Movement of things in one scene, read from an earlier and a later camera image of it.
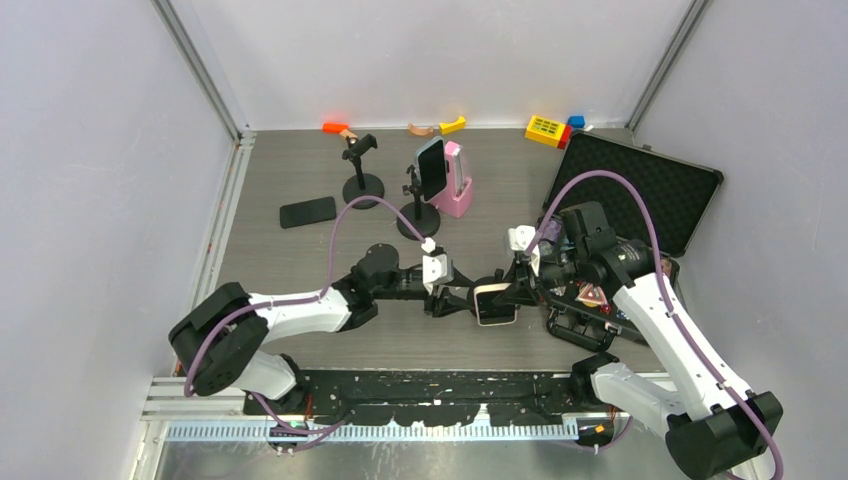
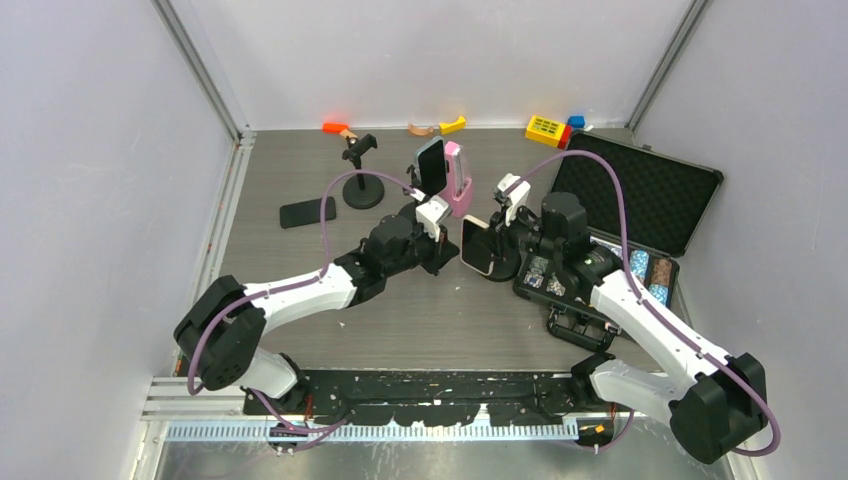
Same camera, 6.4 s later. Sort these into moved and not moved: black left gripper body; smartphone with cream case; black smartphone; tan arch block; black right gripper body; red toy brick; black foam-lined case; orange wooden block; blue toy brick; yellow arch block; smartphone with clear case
Moved: black left gripper body; black right gripper body; smartphone with cream case
Not moved: red toy brick; blue toy brick; black smartphone; orange wooden block; yellow arch block; tan arch block; smartphone with clear case; black foam-lined case
